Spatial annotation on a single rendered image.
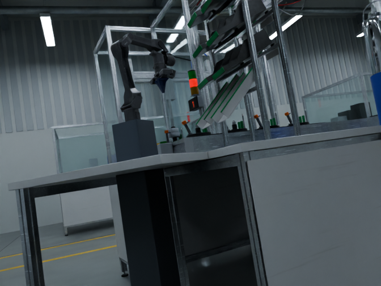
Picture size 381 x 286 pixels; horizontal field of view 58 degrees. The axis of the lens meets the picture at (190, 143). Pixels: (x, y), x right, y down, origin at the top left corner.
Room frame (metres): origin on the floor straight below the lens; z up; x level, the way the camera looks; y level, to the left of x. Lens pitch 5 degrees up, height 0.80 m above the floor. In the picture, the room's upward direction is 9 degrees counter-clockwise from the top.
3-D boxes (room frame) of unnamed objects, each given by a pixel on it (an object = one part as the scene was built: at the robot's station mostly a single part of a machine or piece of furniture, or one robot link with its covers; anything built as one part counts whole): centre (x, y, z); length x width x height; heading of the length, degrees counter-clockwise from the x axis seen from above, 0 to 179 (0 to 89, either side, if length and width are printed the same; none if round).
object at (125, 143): (1.59, 0.25, 0.96); 0.14 x 0.14 x 0.20; 64
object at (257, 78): (1.63, -0.33, 1.26); 0.36 x 0.21 x 0.80; 27
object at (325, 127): (2.11, -0.49, 0.91); 1.24 x 0.33 x 0.10; 117
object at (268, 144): (2.09, -0.45, 0.85); 1.50 x 1.41 x 0.03; 27
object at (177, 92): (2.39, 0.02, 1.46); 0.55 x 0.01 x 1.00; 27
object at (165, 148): (1.87, 0.17, 0.93); 0.21 x 0.07 x 0.06; 27
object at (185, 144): (2.07, 0.20, 0.91); 0.89 x 0.06 x 0.11; 27
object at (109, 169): (1.56, 0.21, 0.84); 0.90 x 0.70 x 0.03; 154
